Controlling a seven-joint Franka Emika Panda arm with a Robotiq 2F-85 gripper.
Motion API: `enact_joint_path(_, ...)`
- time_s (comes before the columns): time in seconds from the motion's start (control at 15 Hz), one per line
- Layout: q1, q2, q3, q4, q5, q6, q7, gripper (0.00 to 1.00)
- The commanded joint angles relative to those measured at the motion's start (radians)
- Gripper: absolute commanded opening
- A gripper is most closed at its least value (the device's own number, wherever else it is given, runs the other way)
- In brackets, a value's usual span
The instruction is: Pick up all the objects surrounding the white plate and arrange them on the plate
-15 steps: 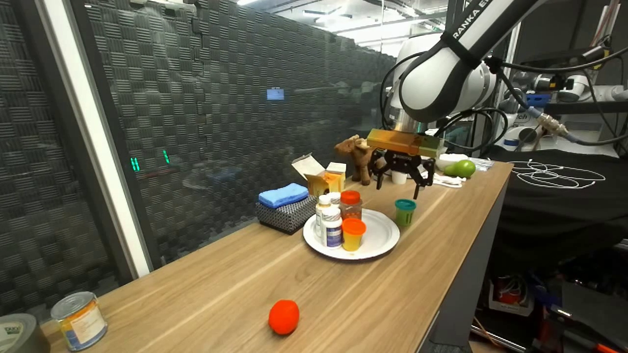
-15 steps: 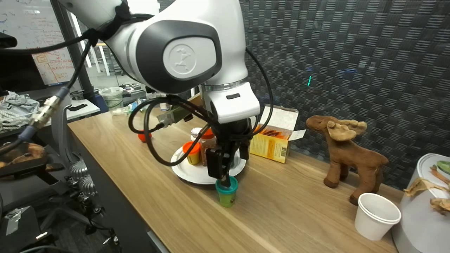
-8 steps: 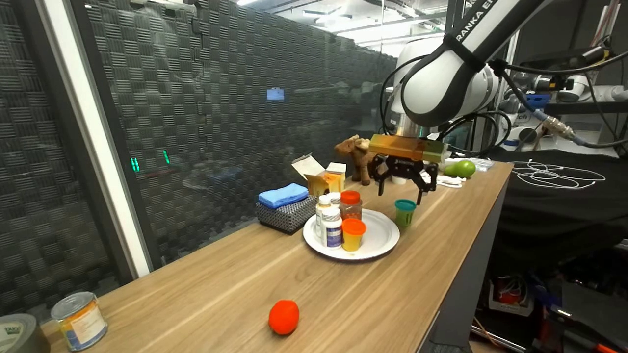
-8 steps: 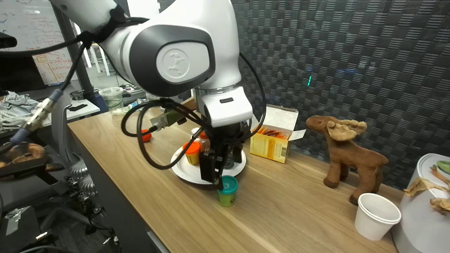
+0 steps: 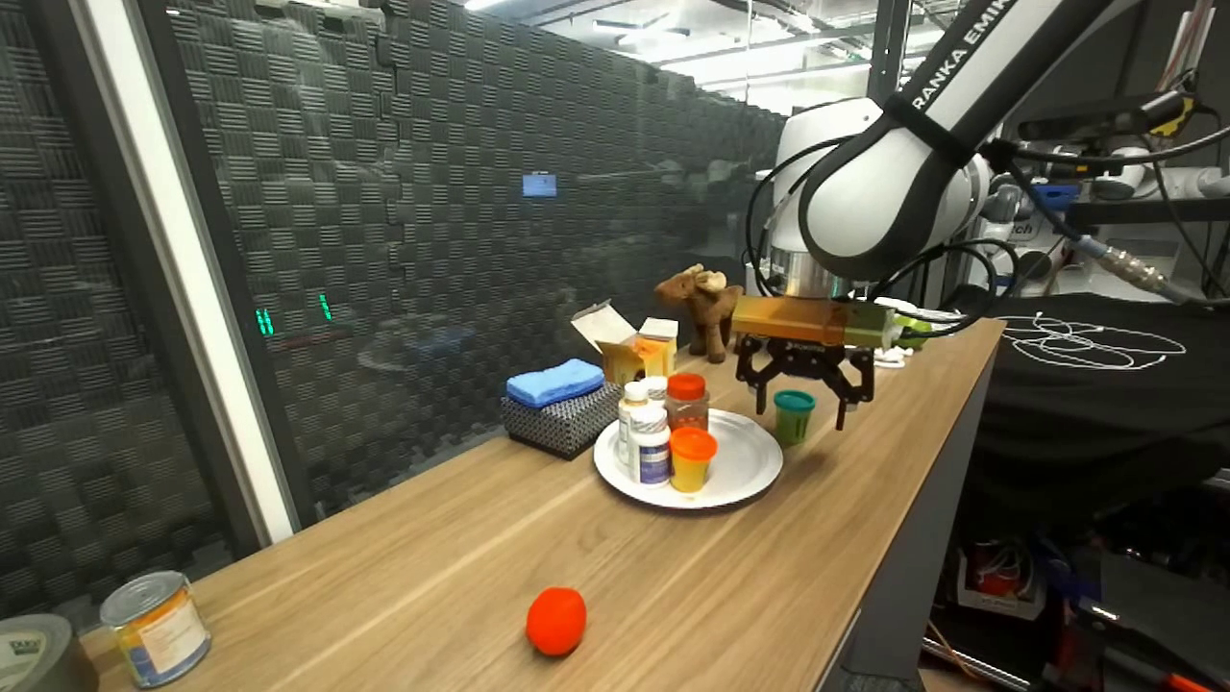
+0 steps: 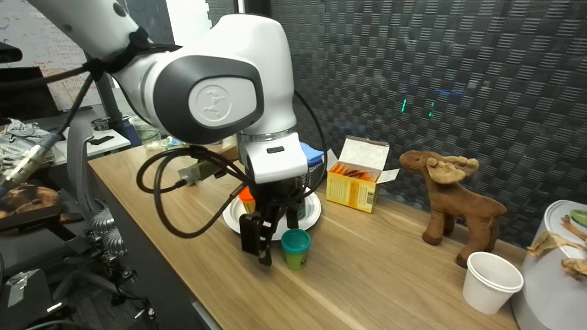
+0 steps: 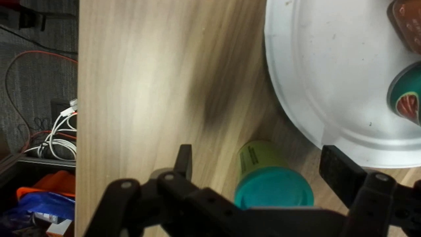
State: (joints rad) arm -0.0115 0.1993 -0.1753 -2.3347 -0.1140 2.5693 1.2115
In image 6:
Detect white desk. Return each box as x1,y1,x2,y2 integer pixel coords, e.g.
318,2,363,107
28,104,132,165

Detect small orange capped container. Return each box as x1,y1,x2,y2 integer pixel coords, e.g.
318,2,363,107
238,187,256,214

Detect black monitor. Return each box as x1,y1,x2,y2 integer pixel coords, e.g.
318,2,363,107
0,66,61,121

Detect white plate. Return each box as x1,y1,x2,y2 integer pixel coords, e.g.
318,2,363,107
223,188,322,242

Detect yellow open tea box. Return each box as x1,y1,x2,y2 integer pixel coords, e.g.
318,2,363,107
325,136,400,214

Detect green tub with teal lid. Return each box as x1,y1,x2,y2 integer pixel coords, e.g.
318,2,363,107
280,228,312,271

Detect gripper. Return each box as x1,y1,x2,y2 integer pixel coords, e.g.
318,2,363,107
239,178,309,267

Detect clear plastic cup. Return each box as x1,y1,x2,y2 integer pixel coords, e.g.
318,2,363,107
129,115,162,151

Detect white printed canister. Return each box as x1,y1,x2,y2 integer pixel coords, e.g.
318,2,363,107
511,200,587,330

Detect brown plush moose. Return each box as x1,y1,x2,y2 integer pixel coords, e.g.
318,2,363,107
398,150,508,269

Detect whiteboard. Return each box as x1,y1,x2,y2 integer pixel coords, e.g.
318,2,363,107
0,8,107,111

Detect white paper cup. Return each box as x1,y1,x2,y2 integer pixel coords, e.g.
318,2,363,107
462,251,525,315

